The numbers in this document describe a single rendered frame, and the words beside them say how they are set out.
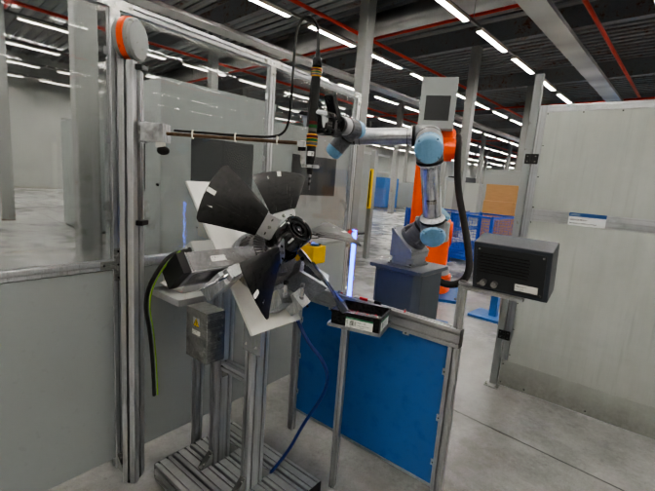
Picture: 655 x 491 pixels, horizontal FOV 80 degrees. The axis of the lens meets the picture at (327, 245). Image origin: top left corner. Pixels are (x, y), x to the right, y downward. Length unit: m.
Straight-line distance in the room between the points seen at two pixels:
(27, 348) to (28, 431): 0.34
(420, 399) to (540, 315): 1.45
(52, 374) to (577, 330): 2.91
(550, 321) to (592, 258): 0.49
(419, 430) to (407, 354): 0.34
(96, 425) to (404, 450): 1.38
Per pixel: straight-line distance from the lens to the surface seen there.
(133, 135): 1.75
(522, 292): 1.56
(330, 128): 1.63
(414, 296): 2.02
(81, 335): 1.98
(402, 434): 2.01
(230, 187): 1.43
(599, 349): 3.11
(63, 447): 2.17
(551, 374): 3.21
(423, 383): 1.85
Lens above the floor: 1.41
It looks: 9 degrees down
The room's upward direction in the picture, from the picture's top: 4 degrees clockwise
